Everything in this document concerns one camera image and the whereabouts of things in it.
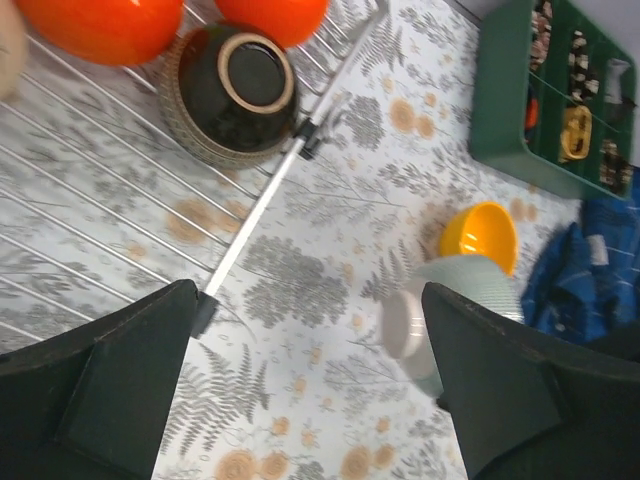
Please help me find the beige bowl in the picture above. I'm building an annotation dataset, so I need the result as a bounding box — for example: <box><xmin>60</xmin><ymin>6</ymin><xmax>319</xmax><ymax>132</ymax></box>
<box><xmin>0</xmin><ymin>0</ymin><xmax>28</xmax><ymax>100</ymax></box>

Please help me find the yellow bowl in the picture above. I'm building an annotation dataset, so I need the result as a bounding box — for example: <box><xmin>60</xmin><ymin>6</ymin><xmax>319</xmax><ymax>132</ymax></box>
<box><xmin>438</xmin><ymin>202</ymin><xmax>518</xmax><ymax>276</ymax></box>

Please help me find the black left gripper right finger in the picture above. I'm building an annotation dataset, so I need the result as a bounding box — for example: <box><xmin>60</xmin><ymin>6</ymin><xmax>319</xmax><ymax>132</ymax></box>
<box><xmin>422</xmin><ymin>283</ymin><xmax>639</xmax><ymax>479</ymax></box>

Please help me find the orange bowl rear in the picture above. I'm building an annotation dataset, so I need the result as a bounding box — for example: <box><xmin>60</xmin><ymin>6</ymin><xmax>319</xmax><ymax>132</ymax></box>
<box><xmin>215</xmin><ymin>0</ymin><xmax>330</xmax><ymax>48</ymax></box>

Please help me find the metal wire dish rack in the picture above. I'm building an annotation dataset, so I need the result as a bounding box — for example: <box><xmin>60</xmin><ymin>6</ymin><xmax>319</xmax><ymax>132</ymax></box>
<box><xmin>1</xmin><ymin>1</ymin><xmax>389</xmax><ymax>351</ymax></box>

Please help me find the floral table mat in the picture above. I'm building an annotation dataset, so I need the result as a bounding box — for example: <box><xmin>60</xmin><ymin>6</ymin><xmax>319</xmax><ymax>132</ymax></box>
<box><xmin>153</xmin><ymin>1</ymin><xmax>578</xmax><ymax>479</ymax></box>

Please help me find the green compartment tray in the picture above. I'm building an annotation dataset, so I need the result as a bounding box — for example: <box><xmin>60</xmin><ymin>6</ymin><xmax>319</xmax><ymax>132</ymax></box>
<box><xmin>470</xmin><ymin>1</ymin><xmax>639</xmax><ymax>200</ymax></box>

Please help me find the black patterned bowl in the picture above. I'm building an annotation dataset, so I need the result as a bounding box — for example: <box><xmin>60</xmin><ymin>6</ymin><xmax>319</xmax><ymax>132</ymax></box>
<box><xmin>157</xmin><ymin>21</ymin><xmax>300</xmax><ymax>170</ymax></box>

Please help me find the orange bowl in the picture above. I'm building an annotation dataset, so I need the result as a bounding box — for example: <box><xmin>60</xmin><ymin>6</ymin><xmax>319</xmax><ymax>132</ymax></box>
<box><xmin>215</xmin><ymin>0</ymin><xmax>330</xmax><ymax>48</ymax></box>
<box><xmin>16</xmin><ymin>0</ymin><xmax>184</xmax><ymax>66</ymax></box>

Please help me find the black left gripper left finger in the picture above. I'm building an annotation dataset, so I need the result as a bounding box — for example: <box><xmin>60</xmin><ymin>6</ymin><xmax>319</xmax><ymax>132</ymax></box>
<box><xmin>1</xmin><ymin>280</ymin><xmax>198</xmax><ymax>479</ymax></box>

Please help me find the blue plaid cloth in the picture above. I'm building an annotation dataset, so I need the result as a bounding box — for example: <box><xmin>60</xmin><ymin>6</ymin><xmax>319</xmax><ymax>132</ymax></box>
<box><xmin>521</xmin><ymin>199</ymin><xmax>639</xmax><ymax>344</ymax></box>

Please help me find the orange bowl front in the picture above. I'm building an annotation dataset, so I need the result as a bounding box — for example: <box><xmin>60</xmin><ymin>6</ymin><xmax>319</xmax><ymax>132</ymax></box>
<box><xmin>16</xmin><ymin>0</ymin><xmax>184</xmax><ymax>66</ymax></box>

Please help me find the mint green bowl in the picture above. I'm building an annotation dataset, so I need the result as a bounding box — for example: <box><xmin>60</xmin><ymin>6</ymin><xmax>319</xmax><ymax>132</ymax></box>
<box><xmin>378</xmin><ymin>255</ymin><xmax>524</xmax><ymax>399</ymax></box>

